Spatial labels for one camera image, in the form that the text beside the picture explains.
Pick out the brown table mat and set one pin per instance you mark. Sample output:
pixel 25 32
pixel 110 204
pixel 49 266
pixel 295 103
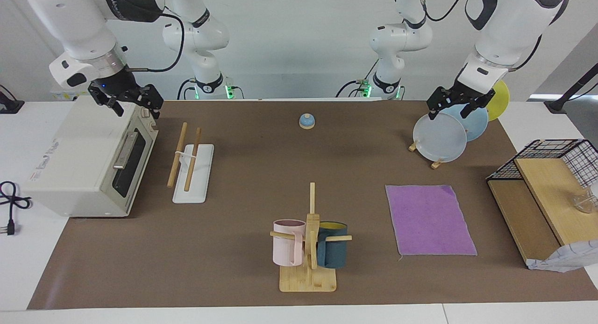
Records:
pixel 243 174

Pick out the wooden shelf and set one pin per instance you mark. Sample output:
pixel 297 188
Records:
pixel 542 193

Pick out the white wall box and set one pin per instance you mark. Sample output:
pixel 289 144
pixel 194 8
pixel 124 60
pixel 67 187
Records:
pixel 65 95

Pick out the blue call bell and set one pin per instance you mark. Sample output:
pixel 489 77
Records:
pixel 307 122

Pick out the white towel rack wooden rods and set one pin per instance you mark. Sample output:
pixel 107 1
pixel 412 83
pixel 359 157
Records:
pixel 194 184

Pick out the black desk mount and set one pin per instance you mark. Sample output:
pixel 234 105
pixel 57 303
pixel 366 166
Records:
pixel 9 105

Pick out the yellow plate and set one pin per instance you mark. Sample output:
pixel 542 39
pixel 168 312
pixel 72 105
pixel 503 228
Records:
pixel 501 100

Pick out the pink mug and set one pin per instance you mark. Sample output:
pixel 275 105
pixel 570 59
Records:
pixel 286 249

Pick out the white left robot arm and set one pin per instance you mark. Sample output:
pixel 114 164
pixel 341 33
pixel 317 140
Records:
pixel 504 30

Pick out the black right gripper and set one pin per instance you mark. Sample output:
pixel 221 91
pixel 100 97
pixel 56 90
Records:
pixel 124 88

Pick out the purple and grey towel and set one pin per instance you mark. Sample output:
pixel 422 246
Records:
pixel 430 221

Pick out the clear glass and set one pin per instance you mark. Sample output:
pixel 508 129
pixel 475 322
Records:
pixel 584 201

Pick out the beige toaster oven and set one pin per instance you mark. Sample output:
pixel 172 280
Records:
pixel 74 165

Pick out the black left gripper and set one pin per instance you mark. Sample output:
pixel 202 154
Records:
pixel 462 93

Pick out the white patterned cloth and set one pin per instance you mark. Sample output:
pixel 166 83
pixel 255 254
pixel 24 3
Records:
pixel 570 261

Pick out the dark teal mug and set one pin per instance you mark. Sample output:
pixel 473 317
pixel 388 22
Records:
pixel 332 254

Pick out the wooden plate rack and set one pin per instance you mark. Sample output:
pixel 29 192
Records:
pixel 437 164

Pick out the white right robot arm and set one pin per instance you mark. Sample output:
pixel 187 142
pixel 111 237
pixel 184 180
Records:
pixel 79 25

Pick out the wooden mug tree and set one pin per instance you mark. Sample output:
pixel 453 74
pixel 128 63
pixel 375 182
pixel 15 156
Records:
pixel 310 279

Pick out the black clamp stand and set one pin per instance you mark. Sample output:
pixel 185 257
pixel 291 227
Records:
pixel 567 94

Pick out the grey plate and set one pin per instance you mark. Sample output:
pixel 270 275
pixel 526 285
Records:
pixel 439 139

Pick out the light blue plate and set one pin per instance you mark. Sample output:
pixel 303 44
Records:
pixel 476 125

